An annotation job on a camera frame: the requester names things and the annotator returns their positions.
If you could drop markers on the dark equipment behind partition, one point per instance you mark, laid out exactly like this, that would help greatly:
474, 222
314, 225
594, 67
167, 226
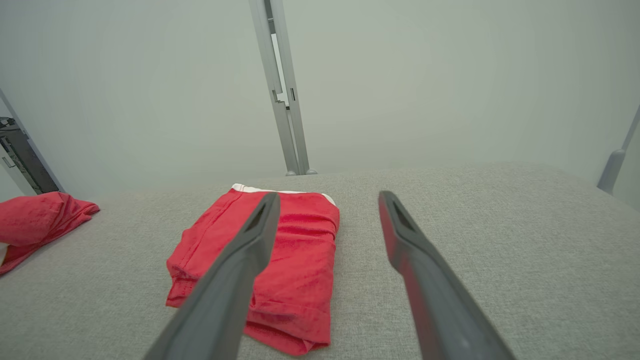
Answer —
27, 160

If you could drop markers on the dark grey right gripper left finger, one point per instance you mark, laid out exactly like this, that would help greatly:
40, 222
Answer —
235, 280

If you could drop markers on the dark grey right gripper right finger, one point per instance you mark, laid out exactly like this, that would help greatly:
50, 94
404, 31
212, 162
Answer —
430, 290

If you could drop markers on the red white basketball jersey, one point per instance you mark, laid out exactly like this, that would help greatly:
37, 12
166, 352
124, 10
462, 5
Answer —
35, 220

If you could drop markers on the slim grey partition post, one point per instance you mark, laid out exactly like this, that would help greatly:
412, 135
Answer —
615, 165

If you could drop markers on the red shorts with white panels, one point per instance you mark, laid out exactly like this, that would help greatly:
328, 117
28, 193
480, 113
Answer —
300, 260

